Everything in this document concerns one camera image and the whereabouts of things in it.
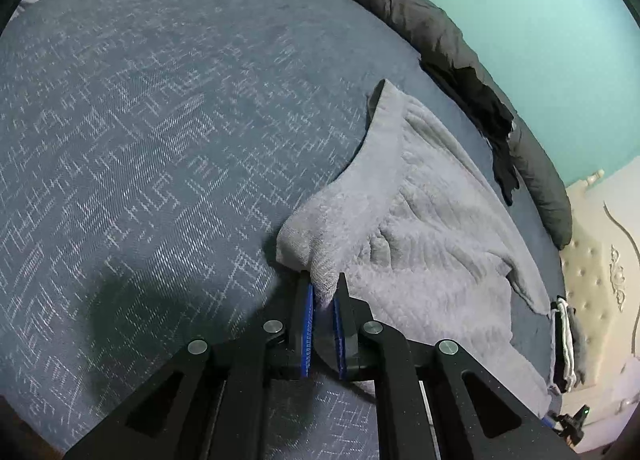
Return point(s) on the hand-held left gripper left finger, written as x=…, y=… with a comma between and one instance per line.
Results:
x=306, y=335

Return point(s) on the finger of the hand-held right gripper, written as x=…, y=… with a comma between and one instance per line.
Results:
x=549, y=421

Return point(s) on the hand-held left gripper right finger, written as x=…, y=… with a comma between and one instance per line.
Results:
x=340, y=340

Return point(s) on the grey sweater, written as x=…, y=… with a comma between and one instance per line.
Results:
x=425, y=240

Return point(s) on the grey folded garment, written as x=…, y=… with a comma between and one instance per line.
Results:
x=582, y=350

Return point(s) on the black folded garment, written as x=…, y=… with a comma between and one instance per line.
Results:
x=555, y=307

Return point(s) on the cream tufted headboard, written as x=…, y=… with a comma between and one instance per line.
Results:
x=595, y=250

